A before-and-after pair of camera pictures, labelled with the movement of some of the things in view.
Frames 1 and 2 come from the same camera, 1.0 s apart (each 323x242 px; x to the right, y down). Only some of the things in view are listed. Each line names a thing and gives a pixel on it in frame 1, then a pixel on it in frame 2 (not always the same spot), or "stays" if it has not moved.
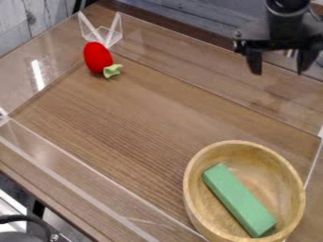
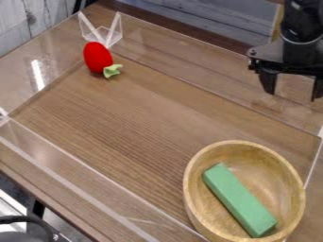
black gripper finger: x=306 y=56 → x=317 y=88
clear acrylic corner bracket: x=102 y=35 stays
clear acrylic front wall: x=42 y=167 stays
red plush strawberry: x=100 y=59 stays
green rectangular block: x=240 y=199 stays
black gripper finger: x=254 y=60 → x=269 y=79
